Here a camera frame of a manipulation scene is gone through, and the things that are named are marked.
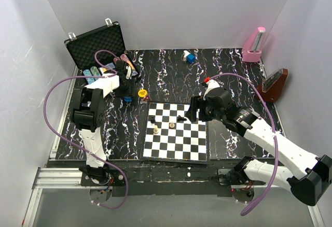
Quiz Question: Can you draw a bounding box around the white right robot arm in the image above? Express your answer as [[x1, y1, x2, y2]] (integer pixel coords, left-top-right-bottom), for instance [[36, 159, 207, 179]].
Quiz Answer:
[[185, 87, 331, 206]]

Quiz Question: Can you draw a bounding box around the black bishop lying down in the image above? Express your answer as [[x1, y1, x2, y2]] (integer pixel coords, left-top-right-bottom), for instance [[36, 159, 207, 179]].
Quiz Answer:
[[177, 116, 187, 122]]

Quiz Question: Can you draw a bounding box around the red triangle token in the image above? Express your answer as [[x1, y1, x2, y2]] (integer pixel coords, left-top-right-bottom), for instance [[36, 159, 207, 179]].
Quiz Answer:
[[141, 95, 151, 104]]

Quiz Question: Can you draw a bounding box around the purple cable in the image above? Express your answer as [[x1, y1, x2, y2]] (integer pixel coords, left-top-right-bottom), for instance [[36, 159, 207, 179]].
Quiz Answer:
[[206, 73, 280, 217], [43, 50, 129, 209]]

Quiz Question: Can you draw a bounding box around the yellow round button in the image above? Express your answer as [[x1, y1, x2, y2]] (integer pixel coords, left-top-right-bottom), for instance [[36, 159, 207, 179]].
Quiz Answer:
[[138, 89, 148, 98]]

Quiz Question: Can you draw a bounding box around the black white chessboard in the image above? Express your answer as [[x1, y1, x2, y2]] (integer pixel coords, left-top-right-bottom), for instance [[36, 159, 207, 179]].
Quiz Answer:
[[141, 102, 209, 164]]

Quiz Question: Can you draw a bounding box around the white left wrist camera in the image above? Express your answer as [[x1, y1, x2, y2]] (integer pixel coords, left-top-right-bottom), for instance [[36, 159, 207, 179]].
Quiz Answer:
[[123, 62, 132, 80]]

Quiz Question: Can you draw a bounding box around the blue cube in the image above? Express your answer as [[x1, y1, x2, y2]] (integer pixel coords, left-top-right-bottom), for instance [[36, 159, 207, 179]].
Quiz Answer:
[[186, 53, 196, 64]]

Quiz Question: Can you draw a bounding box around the aluminium rail frame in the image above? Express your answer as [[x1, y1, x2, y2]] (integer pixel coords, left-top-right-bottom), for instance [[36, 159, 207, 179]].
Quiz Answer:
[[22, 161, 324, 226]]

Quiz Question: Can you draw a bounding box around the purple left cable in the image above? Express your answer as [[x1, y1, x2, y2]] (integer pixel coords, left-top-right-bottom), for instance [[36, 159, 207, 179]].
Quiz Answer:
[[43, 50, 129, 209]]

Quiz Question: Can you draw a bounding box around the black aluminium poker case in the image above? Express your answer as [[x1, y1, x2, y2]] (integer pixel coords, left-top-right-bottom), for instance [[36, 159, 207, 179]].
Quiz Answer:
[[64, 18, 126, 72]]

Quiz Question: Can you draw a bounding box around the pink metronome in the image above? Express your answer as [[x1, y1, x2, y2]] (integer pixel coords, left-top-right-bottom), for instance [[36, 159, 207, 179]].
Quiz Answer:
[[242, 27, 266, 63]]

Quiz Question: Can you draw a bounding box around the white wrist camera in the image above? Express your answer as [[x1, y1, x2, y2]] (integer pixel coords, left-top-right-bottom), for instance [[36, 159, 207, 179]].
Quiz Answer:
[[203, 79, 221, 101], [123, 62, 132, 80]]

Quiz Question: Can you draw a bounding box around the black marble pattern mat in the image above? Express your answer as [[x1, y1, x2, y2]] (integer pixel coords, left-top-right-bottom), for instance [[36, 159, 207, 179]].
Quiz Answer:
[[56, 48, 293, 162]]

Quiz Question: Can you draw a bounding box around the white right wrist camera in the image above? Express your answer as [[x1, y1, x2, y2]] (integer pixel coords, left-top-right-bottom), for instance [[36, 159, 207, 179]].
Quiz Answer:
[[203, 79, 221, 101]]

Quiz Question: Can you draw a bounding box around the green light blue chip row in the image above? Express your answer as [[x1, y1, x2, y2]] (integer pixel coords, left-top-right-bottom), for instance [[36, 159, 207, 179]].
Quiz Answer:
[[82, 66, 101, 84]]

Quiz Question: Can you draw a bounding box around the purple yellow chip row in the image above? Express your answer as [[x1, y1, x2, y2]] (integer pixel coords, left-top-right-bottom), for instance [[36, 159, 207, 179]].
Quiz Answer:
[[120, 54, 136, 72]]

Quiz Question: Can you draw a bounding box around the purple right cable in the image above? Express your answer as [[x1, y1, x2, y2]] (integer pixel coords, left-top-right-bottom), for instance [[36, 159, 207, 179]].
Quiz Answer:
[[206, 73, 280, 217]]

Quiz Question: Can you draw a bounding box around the white king chess piece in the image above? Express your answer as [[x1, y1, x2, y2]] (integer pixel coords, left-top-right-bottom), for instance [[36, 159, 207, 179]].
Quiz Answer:
[[154, 125, 159, 134]]

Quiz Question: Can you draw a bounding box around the blue round button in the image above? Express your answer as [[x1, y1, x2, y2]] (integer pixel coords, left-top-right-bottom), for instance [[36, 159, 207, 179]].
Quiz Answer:
[[123, 96, 133, 102]]

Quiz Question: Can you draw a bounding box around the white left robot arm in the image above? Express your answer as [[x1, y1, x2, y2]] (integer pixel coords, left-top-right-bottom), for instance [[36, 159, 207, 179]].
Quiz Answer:
[[71, 60, 137, 186]]

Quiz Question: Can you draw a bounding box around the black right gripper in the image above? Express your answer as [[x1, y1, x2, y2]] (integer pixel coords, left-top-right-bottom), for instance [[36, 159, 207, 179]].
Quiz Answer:
[[185, 95, 225, 122]]

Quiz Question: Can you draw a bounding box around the white small block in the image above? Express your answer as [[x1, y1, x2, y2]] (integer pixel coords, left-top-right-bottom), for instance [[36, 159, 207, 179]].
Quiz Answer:
[[183, 50, 190, 62]]

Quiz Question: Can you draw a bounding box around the brown wooden metronome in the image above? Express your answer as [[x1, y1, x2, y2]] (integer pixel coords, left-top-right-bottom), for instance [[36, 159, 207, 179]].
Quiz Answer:
[[256, 68, 288, 103]]

